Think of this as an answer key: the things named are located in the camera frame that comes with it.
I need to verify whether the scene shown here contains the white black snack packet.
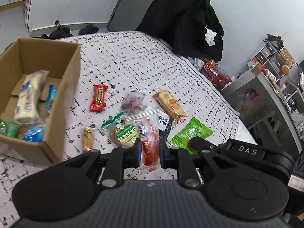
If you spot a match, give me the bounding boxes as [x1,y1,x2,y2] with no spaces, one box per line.
[159,111,174,141]

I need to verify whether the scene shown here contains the orange sausage snack bag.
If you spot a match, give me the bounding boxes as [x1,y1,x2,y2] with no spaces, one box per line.
[127,108,160,174]

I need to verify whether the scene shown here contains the orange cracker packet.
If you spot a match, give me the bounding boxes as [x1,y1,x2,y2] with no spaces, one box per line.
[153,90,188,122]

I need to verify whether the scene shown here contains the purple round snack packet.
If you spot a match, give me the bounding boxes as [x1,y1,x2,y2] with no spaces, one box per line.
[121,90,146,111]

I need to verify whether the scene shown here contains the blue green snack packet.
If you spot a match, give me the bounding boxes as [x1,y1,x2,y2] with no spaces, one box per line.
[45,84,56,114]

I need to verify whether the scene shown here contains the purple wafer pack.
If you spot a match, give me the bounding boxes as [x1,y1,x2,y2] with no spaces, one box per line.
[14,70,49,125]

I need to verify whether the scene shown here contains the green striped biscuit packet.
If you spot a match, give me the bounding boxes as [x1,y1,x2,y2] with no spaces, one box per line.
[101,112,138,148]

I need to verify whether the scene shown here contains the light green snack packet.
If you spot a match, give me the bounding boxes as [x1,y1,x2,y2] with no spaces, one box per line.
[170,117,213,154]

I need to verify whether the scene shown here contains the small yellow candy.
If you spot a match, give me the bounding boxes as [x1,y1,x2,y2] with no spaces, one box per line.
[81,128,94,152]

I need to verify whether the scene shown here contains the cluttered white desk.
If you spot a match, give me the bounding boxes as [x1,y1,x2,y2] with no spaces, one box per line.
[222,36,303,157]

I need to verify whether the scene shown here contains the red candy bar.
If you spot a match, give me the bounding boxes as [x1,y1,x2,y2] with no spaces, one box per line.
[89,84,108,111]

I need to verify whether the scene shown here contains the white black-patterned bed blanket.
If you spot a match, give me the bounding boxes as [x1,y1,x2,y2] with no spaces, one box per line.
[0,30,241,226]

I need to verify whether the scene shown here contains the red plastic basket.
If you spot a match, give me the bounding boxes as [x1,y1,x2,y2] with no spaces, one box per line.
[200,59,232,90]

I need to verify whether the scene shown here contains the open cardboard box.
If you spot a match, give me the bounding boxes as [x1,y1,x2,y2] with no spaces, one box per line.
[1,37,81,165]

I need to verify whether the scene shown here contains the black slippers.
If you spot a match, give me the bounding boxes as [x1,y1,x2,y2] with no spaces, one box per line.
[78,24,99,35]

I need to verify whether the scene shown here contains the black clothes pile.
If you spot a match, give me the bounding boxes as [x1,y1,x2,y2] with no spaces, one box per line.
[136,0,224,61]

